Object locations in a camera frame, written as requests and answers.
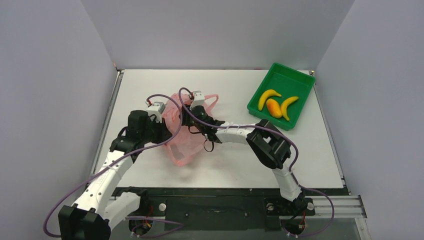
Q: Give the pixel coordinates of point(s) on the yellow fake banana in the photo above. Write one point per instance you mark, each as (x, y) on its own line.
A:
(284, 106)
(265, 95)

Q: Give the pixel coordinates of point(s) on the orange yellow fake mango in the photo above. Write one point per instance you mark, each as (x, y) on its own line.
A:
(273, 108)

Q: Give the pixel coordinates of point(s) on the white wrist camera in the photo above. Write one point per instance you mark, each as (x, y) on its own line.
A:
(155, 111)
(198, 99)

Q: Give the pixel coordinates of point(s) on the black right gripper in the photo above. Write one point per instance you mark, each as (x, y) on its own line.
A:
(189, 117)

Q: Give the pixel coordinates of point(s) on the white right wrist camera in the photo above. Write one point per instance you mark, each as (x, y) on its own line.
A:
(198, 99)

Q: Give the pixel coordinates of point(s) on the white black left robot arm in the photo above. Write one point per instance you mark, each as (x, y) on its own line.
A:
(91, 216)

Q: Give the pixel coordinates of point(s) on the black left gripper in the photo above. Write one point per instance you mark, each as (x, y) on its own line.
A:
(164, 132)

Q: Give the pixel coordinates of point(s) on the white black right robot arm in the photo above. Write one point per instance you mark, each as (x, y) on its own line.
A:
(265, 140)

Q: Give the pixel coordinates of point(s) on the green plastic tray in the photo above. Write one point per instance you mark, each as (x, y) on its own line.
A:
(288, 82)

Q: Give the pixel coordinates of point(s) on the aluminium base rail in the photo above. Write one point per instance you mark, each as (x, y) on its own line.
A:
(184, 206)

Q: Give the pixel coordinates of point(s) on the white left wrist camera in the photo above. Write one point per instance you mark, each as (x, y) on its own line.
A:
(155, 111)

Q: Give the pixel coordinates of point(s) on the pink plastic bag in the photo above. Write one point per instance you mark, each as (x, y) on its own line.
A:
(185, 146)

